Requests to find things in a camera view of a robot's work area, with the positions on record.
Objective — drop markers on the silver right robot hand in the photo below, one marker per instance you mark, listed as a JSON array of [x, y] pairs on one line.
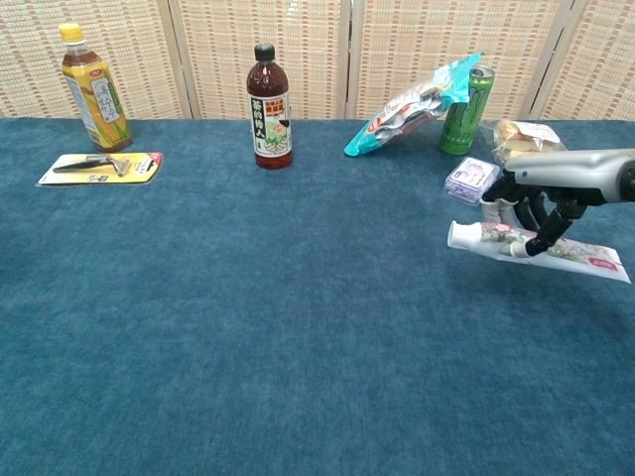
[[570, 171]]

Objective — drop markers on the floral white toothpaste tube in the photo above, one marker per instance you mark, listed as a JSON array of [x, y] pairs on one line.
[[585, 258]]

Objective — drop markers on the dark red tea bottle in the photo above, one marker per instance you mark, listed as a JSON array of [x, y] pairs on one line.
[[270, 124]]

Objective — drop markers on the yellow-capped tea bottle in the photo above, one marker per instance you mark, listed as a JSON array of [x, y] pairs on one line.
[[96, 99]]

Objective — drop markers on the bread in clear wrapper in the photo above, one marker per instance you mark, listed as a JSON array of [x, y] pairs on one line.
[[526, 139]]

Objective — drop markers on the clear purple floss box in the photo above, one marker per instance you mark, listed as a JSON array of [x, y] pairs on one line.
[[469, 178]]

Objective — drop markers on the woven bamboo screen panel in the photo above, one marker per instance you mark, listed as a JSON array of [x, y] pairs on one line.
[[30, 59], [600, 64], [218, 59], [397, 44]]

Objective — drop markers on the green energy drink can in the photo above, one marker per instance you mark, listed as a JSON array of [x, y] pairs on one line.
[[461, 126]]

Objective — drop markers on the teal snack bag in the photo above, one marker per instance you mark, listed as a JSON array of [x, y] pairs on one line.
[[402, 119]]

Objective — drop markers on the blue tablecloth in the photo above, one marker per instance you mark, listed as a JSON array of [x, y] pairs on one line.
[[297, 322]]

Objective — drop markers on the razor in yellow blister pack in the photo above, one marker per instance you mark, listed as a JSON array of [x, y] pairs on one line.
[[99, 168]]

